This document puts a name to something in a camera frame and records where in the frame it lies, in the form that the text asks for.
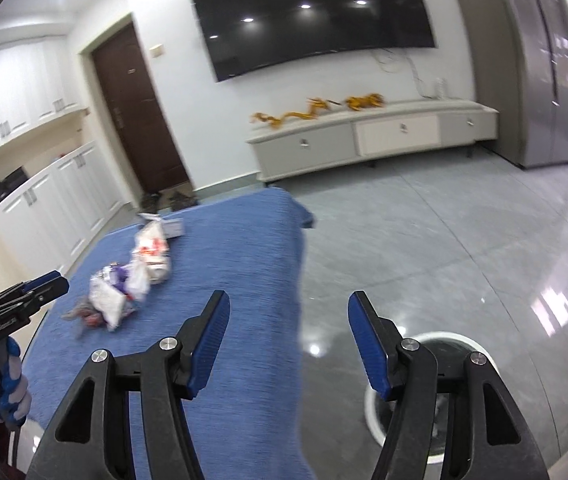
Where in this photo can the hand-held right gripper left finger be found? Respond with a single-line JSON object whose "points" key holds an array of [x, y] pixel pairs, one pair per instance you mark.
{"points": [[208, 350]]}

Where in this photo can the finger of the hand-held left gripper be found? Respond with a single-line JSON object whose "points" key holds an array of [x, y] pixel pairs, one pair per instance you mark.
{"points": [[48, 296], [41, 281]]}

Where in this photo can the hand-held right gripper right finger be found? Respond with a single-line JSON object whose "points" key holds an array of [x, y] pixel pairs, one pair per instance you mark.
{"points": [[369, 350]]}

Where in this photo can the clear plastic wrapper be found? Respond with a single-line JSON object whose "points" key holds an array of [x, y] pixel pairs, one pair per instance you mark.
{"points": [[83, 316]]}

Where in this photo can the crushed plastic bottle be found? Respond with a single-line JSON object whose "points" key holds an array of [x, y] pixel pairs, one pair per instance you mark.
{"points": [[111, 290]]}

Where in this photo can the white trash bin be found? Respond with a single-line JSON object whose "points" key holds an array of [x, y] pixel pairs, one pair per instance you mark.
{"points": [[459, 345]]}

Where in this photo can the white plastic packet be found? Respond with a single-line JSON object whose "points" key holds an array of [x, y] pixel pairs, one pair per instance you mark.
{"points": [[157, 272]]}

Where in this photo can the red and white snack packet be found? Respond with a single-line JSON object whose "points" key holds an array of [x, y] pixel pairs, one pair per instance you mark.
{"points": [[151, 242]]}

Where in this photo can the small white carton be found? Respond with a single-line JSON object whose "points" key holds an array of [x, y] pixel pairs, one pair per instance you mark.
{"points": [[173, 229]]}

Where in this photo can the white built-in cabinet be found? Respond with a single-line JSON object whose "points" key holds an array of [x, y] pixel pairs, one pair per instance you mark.
{"points": [[63, 190]]}

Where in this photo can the blue rug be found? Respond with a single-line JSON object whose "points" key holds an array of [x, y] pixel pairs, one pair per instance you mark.
{"points": [[244, 250]]}

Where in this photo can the brown entrance door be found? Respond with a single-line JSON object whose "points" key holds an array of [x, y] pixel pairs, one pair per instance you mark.
{"points": [[138, 120]]}

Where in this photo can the white television cabinet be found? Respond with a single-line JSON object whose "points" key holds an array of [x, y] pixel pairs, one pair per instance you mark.
{"points": [[344, 142]]}

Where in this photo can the long golden dragon ornament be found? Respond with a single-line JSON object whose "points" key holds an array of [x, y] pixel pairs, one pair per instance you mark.
{"points": [[289, 116]]}

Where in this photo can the short golden dragon ornament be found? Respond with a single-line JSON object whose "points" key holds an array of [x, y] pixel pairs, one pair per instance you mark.
{"points": [[364, 101]]}

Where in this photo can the grey refrigerator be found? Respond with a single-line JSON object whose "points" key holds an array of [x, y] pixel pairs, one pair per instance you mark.
{"points": [[544, 70]]}

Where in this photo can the wall switch plate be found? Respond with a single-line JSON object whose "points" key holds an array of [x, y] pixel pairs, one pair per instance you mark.
{"points": [[157, 50]]}

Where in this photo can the black wall television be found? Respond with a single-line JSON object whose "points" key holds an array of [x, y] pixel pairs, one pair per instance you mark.
{"points": [[314, 15]]}

